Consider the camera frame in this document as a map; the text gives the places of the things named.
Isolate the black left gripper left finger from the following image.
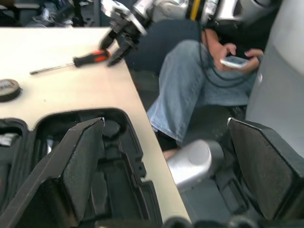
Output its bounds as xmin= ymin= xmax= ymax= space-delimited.
xmin=0 ymin=117 xmax=106 ymax=228

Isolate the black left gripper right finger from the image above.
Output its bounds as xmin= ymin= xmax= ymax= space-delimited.
xmin=227 ymin=117 xmax=304 ymax=221

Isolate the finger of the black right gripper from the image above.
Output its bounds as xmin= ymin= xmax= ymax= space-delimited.
xmin=98 ymin=30 xmax=119 ymax=51
xmin=106 ymin=35 xmax=138 ymax=67

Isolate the orange black Phillips screwdriver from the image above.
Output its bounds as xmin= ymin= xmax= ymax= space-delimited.
xmin=29 ymin=49 xmax=113 ymax=76

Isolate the electrical tape roll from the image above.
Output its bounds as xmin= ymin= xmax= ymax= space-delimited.
xmin=0 ymin=78 xmax=22 ymax=103

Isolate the black plastic tool case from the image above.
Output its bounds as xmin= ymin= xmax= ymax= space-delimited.
xmin=0 ymin=107 xmax=165 ymax=228

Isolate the person's right hand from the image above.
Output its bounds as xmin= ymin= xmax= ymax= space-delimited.
xmin=214 ymin=43 xmax=238 ymax=72

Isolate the person's left hand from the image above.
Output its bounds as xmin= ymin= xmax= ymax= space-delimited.
xmin=241 ymin=48 xmax=265 ymax=70

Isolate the seated person in jeans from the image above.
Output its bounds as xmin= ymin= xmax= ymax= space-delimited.
xmin=146 ymin=39 xmax=260 ymax=143

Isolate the silver rounded robot body part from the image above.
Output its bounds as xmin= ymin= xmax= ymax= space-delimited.
xmin=165 ymin=139 xmax=226 ymax=193

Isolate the grey robot torso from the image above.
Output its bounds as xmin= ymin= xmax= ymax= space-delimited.
xmin=244 ymin=0 xmax=304 ymax=135

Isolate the white smartphone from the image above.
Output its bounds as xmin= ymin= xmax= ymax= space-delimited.
xmin=219 ymin=55 xmax=250 ymax=70

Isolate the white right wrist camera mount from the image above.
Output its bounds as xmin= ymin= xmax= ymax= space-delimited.
xmin=101 ymin=0 xmax=149 ymax=36

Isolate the yellow strap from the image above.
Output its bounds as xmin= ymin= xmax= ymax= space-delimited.
xmin=189 ymin=0 xmax=201 ymax=21

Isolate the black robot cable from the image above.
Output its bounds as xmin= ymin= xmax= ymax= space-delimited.
xmin=195 ymin=19 xmax=249 ymax=88

